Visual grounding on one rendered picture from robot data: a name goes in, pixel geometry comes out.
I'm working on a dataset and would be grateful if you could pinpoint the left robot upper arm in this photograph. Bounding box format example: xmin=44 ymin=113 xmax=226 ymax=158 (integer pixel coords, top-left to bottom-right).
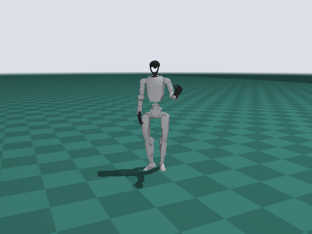
xmin=163 ymin=78 xmax=174 ymax=99

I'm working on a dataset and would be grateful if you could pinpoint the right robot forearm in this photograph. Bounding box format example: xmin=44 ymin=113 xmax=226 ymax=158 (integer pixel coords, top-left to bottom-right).
xmin=136 ymin=99 xmax=143 ymax=114

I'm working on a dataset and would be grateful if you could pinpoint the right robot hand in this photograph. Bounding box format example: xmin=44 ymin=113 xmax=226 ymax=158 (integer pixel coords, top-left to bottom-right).
xmin=137 ymin=111 xmax=143 ymax=125

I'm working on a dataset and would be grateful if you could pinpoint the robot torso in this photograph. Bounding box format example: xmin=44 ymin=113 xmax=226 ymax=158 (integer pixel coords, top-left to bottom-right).
xmin=146 ymin=75 xmax=165 ymax=118

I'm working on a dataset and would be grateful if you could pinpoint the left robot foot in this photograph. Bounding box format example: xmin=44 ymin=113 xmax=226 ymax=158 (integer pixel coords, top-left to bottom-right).
xmin=159 ymin=163 xmax=166 ymax=172

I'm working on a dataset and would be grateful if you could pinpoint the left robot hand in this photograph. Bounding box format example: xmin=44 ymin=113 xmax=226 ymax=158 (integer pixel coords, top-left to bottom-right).
xmin=173 ymin=84 xmax=183 ymax=99

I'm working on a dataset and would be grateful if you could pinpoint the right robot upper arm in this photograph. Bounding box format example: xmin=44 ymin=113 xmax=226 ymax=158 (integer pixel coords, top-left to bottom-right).
xmin=138 ymin=78 xmax=146 ymax=100

